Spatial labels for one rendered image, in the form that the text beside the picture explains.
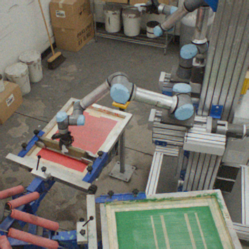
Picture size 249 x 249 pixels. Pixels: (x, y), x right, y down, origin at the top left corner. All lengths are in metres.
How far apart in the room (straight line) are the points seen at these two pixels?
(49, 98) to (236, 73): 2.94
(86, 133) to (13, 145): 1.62
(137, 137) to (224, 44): 2.05
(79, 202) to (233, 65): 1.96
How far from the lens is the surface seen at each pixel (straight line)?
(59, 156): 2.59
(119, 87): 2.06
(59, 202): 3.51
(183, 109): 2.17
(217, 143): 2.40
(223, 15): 2.22
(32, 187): 2.32
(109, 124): 2.80
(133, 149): 3.93
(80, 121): 2.29
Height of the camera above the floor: 2.82
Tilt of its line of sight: 45 degrees down
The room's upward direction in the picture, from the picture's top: 6 degrees counter-clockwise
